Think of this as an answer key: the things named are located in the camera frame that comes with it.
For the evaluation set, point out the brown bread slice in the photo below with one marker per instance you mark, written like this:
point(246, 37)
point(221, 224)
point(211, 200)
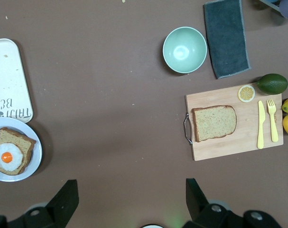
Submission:
point(215, 123)
point(15, 139)

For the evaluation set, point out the yellow plastic fork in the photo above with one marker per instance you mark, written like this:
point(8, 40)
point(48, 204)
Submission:
point(273, 123)

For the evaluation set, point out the mint green bowl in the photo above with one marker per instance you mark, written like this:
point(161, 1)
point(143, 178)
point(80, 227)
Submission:
point(184, 50)

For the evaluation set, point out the dark grey cloth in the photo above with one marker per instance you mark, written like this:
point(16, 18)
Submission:
point(226, 38)

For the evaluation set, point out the yellow plastic knife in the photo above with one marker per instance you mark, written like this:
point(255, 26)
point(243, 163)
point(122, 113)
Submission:
point(261, 123)

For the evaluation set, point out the green avocado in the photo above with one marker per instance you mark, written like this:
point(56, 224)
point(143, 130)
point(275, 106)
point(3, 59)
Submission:
point(272, 84)

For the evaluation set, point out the fried egg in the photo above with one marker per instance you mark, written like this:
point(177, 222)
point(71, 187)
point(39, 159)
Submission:
point(7, 156)

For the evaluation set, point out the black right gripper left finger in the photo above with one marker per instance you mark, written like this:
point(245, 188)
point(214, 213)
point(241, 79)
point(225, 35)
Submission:
point(63, 202)

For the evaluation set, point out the lemon slice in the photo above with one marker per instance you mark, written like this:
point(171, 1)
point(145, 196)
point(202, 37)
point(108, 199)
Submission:
point(246, 93)

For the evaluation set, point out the pale blue round plate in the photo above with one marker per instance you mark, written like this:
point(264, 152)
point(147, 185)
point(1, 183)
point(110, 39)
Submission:
point(36, 149)

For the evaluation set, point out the wooden cutting board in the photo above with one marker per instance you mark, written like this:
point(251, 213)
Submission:
point(229, 149)

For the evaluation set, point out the cream bear print tray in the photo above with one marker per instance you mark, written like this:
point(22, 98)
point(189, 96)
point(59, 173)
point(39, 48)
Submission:
point(6, 78)

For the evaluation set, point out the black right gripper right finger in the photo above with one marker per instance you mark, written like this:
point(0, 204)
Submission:
point(196, 202)

